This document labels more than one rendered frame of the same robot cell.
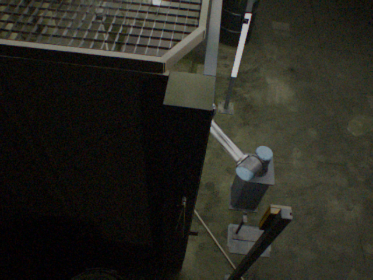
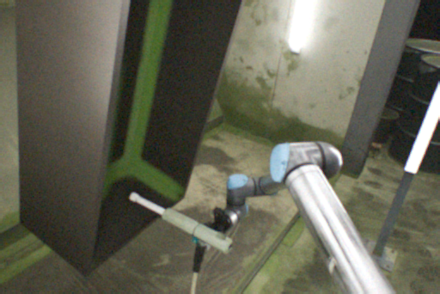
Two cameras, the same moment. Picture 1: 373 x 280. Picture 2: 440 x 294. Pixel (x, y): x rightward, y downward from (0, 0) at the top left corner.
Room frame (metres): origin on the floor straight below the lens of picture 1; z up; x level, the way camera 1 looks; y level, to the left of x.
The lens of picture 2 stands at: (0.82, -0.40, 1.54)
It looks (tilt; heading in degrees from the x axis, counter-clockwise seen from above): 28 degrees down; 27
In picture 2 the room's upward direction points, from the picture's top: 7 degrees clockwise
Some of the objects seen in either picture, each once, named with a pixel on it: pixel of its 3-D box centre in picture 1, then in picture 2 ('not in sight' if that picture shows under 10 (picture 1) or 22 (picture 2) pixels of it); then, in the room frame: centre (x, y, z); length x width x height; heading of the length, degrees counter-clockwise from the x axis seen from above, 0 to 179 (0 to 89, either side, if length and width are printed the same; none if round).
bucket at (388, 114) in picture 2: not in sight; (378, 125); (4.56, -0.14, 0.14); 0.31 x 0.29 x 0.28; 178
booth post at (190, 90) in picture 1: (178, 212); not in sight; (0.85, 0.00, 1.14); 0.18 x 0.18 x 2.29; 88
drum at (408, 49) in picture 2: not in sight; (417, 90); (4.98, -0.34, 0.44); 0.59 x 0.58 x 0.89; 80
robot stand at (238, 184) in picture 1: (249, 184); not in sight; (1.57, -0.68, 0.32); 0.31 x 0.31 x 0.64; 88
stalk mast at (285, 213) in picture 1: (250, 258); not in sight; (0.69, -0.55, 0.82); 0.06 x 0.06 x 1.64; 88
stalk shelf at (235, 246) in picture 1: (249, 240); not in sight; (0.83, -0.55, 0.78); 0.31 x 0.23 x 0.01; 88
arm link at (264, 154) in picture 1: (261, 157); not in sight; (1.56, -0.68, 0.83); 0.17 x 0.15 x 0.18; 137
